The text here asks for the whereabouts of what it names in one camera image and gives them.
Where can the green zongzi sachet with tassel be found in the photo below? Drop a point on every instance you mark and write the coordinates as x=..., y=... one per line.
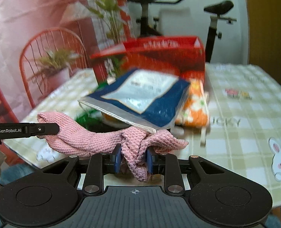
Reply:
x=91, y=120

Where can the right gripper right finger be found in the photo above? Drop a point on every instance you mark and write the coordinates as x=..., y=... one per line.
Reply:
x=167, y=165

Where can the printed backdrop curtain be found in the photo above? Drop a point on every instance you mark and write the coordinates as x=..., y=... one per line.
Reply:
x=45, y=47

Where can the orange floral fabric pouch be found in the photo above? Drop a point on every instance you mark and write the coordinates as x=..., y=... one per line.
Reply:
x=194, y=112

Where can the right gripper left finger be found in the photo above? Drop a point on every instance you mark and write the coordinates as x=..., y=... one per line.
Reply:
x=99, y=165

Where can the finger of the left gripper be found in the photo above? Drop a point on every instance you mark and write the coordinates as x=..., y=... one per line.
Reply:
x=26, y=130

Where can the yellow wooden door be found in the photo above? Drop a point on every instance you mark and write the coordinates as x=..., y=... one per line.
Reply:
x=265, y=36

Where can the green plaid bunny tablecloth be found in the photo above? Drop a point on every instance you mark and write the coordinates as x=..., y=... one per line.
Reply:
x=245, y=112

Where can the black exercise bike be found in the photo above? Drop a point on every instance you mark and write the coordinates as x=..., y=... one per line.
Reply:
x=187, y=17

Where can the blue packet in plastic bag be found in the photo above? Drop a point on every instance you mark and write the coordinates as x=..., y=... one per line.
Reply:
x=145, y=99

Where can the red strawberry cardboard box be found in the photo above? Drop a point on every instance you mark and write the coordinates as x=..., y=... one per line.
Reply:
x=183, y=56

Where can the pink knitted cloth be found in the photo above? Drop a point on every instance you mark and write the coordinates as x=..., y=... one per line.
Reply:
x=73, y=139

